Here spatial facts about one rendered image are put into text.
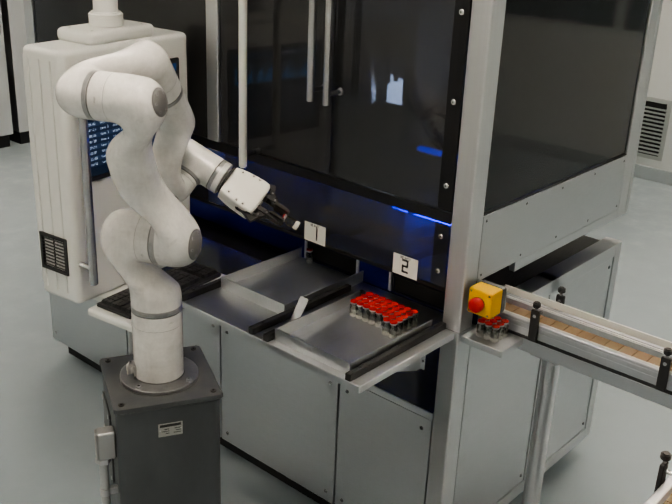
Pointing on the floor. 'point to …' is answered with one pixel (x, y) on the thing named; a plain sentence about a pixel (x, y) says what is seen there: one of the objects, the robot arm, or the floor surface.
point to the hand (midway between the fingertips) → (278, 214)
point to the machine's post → (465, 240)
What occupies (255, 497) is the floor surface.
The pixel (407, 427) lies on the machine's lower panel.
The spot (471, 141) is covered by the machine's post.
